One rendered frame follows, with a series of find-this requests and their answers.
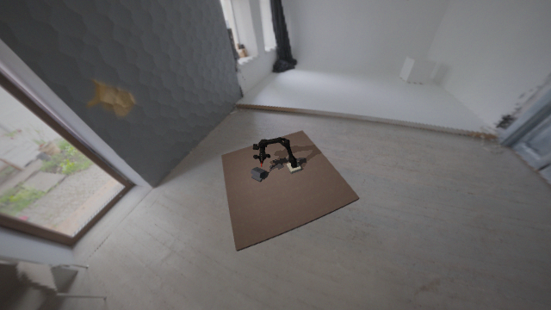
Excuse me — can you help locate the dark grey square panel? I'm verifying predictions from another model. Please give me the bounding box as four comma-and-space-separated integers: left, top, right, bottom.
251, 167, 266, 182

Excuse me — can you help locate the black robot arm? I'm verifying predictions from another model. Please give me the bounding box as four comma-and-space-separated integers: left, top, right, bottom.
253, 137, 298, 168

